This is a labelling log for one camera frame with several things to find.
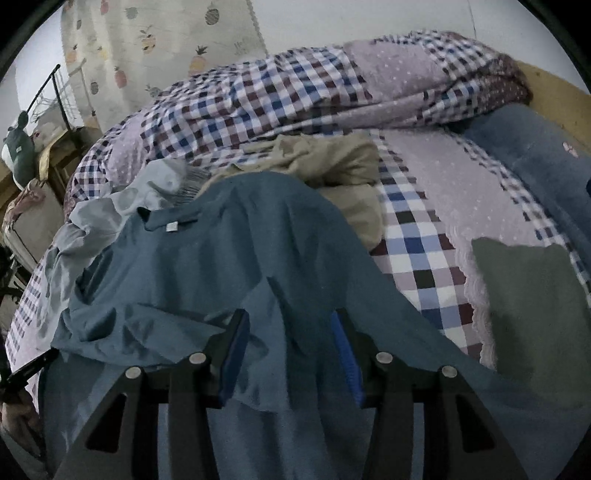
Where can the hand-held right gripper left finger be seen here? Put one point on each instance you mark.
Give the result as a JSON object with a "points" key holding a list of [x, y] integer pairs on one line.
{"points": [[235, 355]]}

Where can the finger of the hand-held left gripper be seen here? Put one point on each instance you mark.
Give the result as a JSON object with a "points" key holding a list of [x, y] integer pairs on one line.
{"points": [[32, 367]]}

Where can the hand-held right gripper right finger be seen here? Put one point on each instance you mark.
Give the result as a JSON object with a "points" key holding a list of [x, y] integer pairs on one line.
{"points": [[345, 355]]}

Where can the teal blue shirt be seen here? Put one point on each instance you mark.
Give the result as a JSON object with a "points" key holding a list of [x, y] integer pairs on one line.
{"points": [[231, 258]]}

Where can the black clothes rack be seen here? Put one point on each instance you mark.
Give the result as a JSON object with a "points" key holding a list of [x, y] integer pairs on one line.
{"points": [[57, 92]]}

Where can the checkered bed sheet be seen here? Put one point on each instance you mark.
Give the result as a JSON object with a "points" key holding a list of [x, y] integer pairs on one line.
{"points": [[415, 240]]}

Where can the light grey-blue garment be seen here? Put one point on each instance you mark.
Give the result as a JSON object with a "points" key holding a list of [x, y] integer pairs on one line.
{"points": [[83, 230]]}

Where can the white storage box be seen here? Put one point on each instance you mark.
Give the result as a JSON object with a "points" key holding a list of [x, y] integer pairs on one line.
{"points": [[37, 221]]}

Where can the folded grey-green cloth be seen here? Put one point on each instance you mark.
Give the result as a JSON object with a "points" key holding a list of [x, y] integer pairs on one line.
{"points": [[531, 314]]}

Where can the beige garment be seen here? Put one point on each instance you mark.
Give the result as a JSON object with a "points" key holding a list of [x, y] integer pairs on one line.
{"points": [[332, 161]]}

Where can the cardboard box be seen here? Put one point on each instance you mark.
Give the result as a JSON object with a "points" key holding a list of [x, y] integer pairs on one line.
{"points": [[62, 157]]}

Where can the grey-green plush toy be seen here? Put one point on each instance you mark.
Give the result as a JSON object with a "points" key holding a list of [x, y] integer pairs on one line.
{"points": [[18, 152]]}

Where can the bunched checkered quilt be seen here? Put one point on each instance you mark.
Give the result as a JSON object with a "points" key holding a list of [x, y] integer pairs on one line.
{"points": [[277, 92]]}

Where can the pineapple print curtain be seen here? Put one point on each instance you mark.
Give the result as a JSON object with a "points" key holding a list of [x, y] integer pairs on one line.
{"points": [[161, 46]]}

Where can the wooden bed frame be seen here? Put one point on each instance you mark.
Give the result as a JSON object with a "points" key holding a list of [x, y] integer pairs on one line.
{"points": [[563, 101]]}

